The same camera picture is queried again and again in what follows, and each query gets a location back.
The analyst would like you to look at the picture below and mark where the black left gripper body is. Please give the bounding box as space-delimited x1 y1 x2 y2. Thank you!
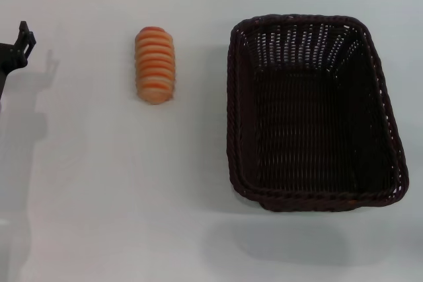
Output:
0 42 28 102

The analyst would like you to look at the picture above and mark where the orange striped bread roll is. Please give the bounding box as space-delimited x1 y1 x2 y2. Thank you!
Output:
134 26 175 104

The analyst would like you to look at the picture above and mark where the black wicker basket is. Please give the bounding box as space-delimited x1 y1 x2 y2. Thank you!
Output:
226 13 410 213

